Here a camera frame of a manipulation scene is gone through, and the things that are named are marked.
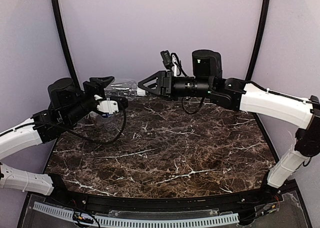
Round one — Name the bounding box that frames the black right corner frame post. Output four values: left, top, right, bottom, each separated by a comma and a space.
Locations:
245, 0, 270, 80

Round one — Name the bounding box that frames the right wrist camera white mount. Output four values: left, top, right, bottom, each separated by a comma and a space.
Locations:
160, 50, 183, 77

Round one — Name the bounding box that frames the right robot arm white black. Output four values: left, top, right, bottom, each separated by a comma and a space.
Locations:
138, 49, 320, 189

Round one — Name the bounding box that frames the black corner frame post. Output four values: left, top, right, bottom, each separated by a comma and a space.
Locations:
245, 0, 270, 80
51, 0, 80, 88

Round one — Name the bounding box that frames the black left corner frame post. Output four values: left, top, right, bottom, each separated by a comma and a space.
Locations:
51, 0, 80, 88

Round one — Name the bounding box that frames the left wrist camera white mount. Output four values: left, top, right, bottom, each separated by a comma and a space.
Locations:
94, 95, 119, 115

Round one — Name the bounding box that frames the Pocari Sweat bottle white cap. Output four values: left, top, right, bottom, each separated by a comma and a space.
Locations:
89, 112, 117, 132

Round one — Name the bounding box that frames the black front table rail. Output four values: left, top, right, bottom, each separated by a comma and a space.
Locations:
49, 176, 282, 214

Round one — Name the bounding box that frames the black left camera cable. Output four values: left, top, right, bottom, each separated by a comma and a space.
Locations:
53, 105, 128, 146

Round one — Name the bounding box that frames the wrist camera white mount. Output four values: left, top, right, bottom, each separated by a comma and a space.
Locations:
94, 95, 119, 115
160, 50, 183, 77

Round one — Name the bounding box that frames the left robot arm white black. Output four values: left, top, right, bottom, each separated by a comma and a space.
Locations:
0, 76, 129, 196

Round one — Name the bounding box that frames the white slotted cable duct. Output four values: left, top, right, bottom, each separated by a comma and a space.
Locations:
32, 202, 239, 228

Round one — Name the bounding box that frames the clear plastic bottle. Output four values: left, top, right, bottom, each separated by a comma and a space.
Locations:
104, 78, 138, 106

